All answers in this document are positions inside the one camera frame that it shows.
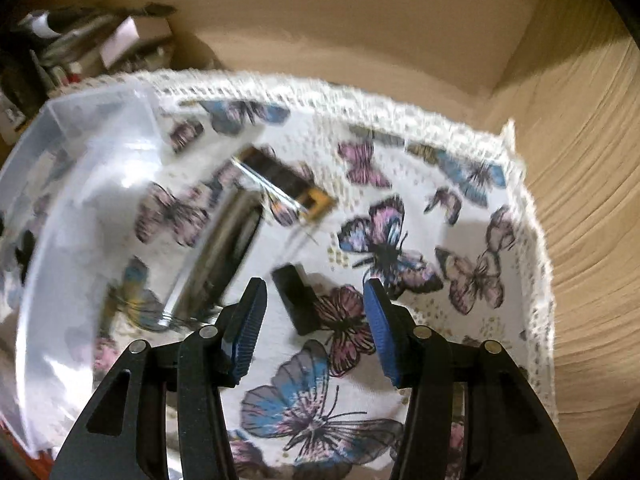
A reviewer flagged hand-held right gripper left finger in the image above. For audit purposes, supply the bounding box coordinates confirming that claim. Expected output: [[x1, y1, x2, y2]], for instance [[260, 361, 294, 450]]
[[49, 277, 268, 480]]

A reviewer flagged dark wine bottle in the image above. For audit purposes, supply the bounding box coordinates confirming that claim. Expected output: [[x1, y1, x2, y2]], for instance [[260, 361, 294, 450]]
[[15, 4, 178, 48]]

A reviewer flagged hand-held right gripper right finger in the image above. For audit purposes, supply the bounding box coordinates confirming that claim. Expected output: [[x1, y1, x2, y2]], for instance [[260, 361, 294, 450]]
[[363, 279, 580, 480]]

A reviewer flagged black orange lighter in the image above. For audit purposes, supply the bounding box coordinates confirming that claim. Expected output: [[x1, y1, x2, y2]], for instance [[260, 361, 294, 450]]
[[232, 144, 338, 226]]

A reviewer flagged small black plastic piece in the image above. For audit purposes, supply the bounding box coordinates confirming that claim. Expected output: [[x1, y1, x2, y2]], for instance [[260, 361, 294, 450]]
[[271, 262, 321, 336]]

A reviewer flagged butterfly print lace tablecloth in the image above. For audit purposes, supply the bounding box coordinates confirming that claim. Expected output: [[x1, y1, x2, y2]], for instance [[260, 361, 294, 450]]
[[0, 67, 558, 480]]

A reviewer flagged clear plastic box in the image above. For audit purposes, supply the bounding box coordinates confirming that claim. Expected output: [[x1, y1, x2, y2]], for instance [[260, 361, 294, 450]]
[[0, 82, 166, 456]]

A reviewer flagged pile of papers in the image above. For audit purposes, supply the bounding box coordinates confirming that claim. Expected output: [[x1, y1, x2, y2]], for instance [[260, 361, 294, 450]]
[[30, 20, 176, 91]]

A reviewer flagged dark metallic cylinder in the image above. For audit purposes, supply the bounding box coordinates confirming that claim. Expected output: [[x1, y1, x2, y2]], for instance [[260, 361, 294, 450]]
[[160, 195, 266, 333]]

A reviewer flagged pink paper tag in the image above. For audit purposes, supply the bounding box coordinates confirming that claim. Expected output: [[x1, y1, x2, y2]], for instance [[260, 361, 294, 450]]
[[100, 16, 141, 68]]

